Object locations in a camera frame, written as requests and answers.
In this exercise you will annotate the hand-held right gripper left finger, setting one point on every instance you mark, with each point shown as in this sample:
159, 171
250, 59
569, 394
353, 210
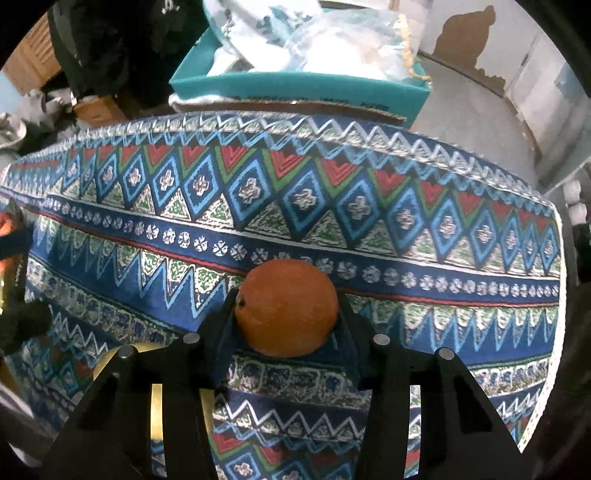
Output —
224, 350

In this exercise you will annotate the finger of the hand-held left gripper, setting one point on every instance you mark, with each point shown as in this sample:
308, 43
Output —
25, 323
14, 244

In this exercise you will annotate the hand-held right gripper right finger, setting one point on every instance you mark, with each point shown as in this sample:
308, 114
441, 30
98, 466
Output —
355, 350

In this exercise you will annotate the orange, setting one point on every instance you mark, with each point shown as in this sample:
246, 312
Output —
4, 225
286, 304

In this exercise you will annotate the gold round plate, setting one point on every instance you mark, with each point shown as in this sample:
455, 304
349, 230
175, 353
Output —
156, 406

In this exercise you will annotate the blue patterned tablecloth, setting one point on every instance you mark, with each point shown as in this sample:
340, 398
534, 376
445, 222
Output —
323, 207

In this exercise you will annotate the brown cardboard box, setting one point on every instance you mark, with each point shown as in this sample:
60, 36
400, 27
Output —
99, 110

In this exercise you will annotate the wooden cabinet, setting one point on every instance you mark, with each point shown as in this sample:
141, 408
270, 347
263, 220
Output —
32, 60

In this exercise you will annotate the pile of dark clothes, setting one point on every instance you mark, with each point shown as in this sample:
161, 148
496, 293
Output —
120, 46

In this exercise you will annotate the white plastic bottle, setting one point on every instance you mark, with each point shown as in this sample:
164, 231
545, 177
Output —
574, 190
577, 213

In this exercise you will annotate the teal box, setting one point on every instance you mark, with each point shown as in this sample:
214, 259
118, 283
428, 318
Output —
300, 92

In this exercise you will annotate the clear plastic bags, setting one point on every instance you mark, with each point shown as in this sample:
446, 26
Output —
332, 46

